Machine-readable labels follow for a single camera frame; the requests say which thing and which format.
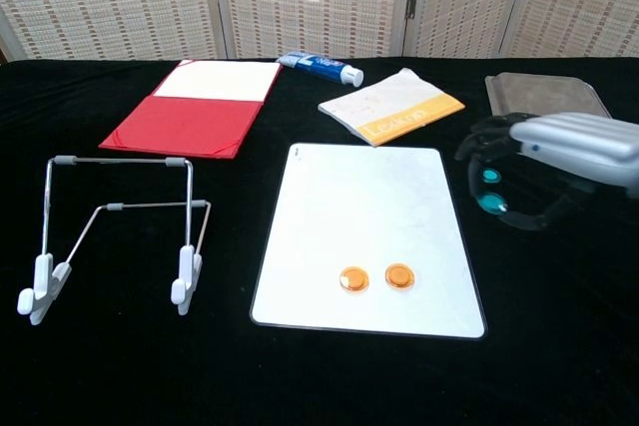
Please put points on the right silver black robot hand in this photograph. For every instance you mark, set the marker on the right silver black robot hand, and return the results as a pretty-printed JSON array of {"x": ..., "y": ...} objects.
[{"x": 584, "y": 146}]

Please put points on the open red folder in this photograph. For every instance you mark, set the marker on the open red folder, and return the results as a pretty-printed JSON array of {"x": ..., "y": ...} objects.
[{"x": 185, "y": 127}]

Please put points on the white yellow notebook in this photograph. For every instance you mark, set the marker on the white yellow notebook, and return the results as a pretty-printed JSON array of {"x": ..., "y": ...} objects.
[{"x": 389, "y": 107}]

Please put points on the metal screen hinge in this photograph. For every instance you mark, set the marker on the metal screen hinge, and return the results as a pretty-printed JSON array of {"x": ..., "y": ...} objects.
[{"x": 410, "y": 6}]

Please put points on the black tablecloth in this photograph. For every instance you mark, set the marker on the black tablecloth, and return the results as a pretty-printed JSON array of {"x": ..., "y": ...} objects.
[{"x": 125, "y": 371}]

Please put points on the teal round magnet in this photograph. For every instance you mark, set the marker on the teal round magnet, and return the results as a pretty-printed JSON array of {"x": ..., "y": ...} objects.
[
  {"x": 494, "y": 203},
  {"x": 491, "y": 176}
]

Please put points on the blue white toothpaste tube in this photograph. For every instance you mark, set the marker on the blue white toothpaste tube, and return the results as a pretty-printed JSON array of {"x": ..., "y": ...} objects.
[{"x": 319, "y": 67}]

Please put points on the orange round magnet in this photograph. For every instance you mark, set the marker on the orange round magnet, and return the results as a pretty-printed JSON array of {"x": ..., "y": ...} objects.
[
  {"x": 354, "y": 278},
  {"x": 400, "y": 276}
]

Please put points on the white rectangular board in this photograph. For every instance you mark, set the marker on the white rectangular board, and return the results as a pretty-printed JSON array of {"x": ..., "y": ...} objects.
[{"x": 369, "y": 216}]

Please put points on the stainless steel tray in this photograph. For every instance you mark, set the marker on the stainless steel tray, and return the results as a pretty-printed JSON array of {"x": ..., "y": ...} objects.
[{"x": 539, "y": 92}]

